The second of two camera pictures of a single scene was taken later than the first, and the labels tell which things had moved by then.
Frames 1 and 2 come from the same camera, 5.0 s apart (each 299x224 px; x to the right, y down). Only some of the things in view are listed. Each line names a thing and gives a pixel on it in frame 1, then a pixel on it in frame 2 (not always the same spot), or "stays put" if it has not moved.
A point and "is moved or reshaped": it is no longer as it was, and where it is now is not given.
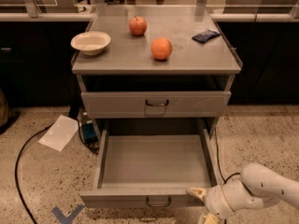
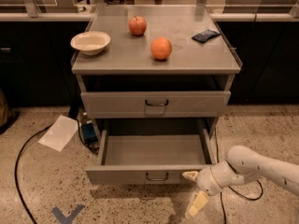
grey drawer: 151,168 is moved or reshaped
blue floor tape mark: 67,219 stays put
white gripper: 215,200 to 206,180
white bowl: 91,43 stays put
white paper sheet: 60,133 stays put
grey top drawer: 152,105 stays put
